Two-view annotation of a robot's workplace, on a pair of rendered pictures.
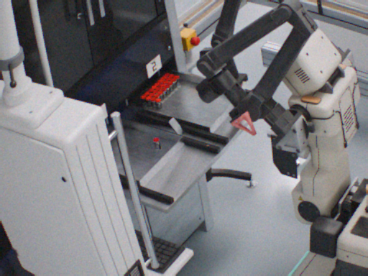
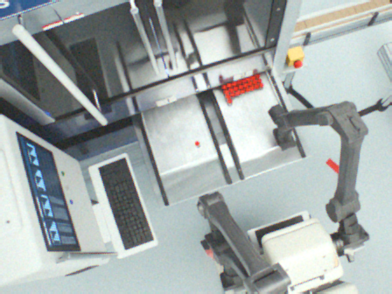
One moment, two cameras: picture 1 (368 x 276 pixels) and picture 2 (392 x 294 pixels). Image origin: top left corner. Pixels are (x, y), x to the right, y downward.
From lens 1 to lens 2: 2.04 m
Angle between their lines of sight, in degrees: 40
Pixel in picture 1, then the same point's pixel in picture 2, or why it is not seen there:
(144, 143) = (194, 130)
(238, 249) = not seen: hidden behind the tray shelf
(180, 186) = (184, 194)
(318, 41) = (315, 260)
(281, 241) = (290, 178)
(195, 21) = (327, 26)
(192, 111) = (248, 124)
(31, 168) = not seen: outside the picture
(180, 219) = not seen: hidden behind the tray
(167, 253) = (138, 238)
